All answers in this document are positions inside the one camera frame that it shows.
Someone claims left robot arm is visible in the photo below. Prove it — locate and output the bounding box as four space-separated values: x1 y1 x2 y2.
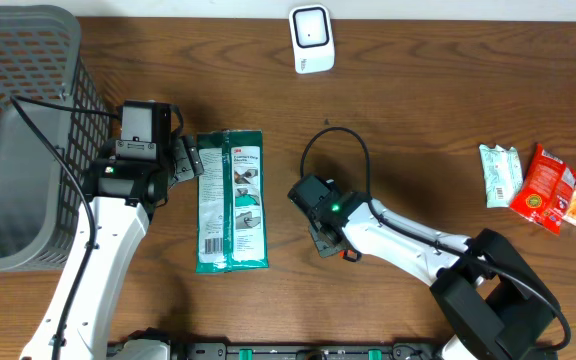
20 197 150 360

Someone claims slim red stick packet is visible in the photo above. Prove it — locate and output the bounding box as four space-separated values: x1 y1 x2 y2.
340 249 362 263

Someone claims green white packet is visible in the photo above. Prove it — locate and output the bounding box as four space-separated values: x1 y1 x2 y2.
196 130 269 274

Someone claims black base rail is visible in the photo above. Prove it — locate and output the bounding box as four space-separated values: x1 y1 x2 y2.
107 341 444 360

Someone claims white barcode scanner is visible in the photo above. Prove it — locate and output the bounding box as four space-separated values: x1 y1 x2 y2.
288 4 335 74

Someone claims teal wet wipes packet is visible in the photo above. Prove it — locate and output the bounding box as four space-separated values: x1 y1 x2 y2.
479 144 523 208

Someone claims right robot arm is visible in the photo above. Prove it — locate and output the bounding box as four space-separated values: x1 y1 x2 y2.
294 189 562 359

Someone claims large red snack bag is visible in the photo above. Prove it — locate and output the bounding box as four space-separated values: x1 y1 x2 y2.
510 144 576 235

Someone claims grey plastic mesh basket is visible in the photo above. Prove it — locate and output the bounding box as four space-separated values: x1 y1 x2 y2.
0 5 111 272

